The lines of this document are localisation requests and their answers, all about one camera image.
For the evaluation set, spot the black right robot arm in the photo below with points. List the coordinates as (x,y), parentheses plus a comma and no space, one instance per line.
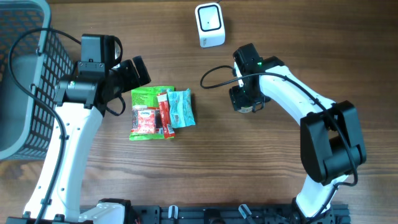
(331,140)

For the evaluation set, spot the pale green wipes packet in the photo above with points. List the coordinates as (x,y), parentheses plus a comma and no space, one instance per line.
(181,113)

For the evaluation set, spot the green lid spice jar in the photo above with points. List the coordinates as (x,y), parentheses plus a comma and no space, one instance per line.
(245,109)

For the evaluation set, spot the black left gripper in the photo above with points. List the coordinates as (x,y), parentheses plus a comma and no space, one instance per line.
(133,79)

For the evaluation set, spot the grey plastic basket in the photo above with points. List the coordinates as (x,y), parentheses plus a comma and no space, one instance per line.
(33,59)

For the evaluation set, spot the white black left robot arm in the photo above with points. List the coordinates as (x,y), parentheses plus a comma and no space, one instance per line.
(81,105)

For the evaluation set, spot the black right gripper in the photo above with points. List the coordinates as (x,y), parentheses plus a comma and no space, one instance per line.
(240,101)

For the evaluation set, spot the red tube packet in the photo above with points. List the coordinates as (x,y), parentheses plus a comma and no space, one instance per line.
(165,116)

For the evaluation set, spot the white barcode scanner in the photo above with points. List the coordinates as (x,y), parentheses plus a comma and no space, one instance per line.
(210,24)

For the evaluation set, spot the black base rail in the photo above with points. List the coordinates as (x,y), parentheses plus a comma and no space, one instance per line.
(107,212)

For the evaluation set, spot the green snack bag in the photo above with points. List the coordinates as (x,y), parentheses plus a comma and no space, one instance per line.
(146,98)

